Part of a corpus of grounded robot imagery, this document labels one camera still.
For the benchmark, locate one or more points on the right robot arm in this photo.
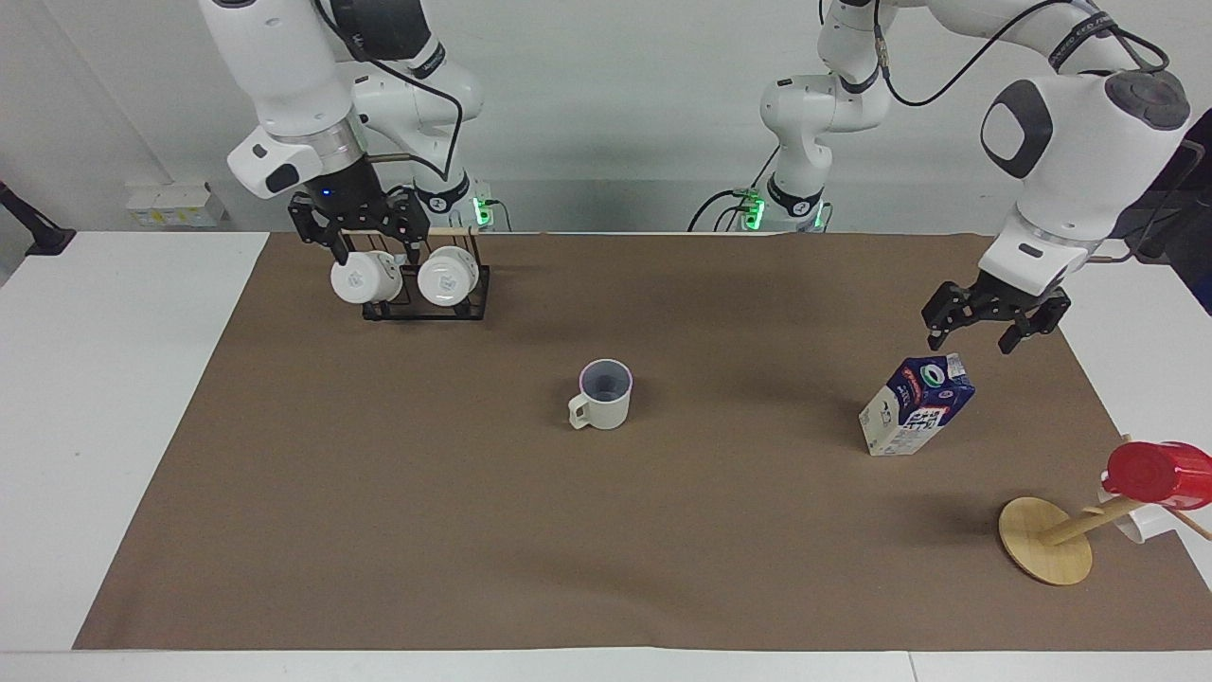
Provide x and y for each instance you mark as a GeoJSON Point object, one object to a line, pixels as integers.
{"type": "Point", "coordinates": [284, 66]}

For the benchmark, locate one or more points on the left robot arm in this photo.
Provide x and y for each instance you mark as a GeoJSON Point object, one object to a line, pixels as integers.
{"type": "Point", "coordinates": [1070, 133]}

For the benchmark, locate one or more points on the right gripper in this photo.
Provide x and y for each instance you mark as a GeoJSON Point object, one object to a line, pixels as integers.
{"type": "Point", "coordinates": [346, 189]}

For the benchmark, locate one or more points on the white wall socket box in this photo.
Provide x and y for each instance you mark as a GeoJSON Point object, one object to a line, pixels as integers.
{"type": "Point", "coordinates": [175, 206]}

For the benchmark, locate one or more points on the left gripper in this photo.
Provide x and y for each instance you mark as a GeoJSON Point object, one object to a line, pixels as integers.
{"type": "Point", "coordinates": [1008, 296]}

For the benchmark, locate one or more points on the black stand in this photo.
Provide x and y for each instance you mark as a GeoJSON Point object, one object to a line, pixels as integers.
{"type": "Point", "coordinates": [1184, 218]}
{"type": "Point", "coordinates": [38, 232]}

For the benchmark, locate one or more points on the wooden mug tree stand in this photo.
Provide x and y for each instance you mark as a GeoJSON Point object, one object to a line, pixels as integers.
{"type": "Point", "coordinates": [1046, 540]}

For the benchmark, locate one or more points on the white cup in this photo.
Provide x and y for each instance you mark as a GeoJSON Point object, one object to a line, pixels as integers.
{"type": "Point", "coordinates": [447, 277]}
{"type": "Point", "coordinates": [1141, 523]}
{"type": "Point", "coordinates": [365, 277]}

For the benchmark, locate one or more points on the blue and white milk carton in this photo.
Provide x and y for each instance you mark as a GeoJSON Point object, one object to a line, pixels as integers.
{"type": "Point", "coordinates": [914, 407]}

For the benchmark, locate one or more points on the red cup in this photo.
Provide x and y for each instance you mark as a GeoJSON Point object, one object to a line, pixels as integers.
{"type": "Point", "coordinates": [1155, 474]}

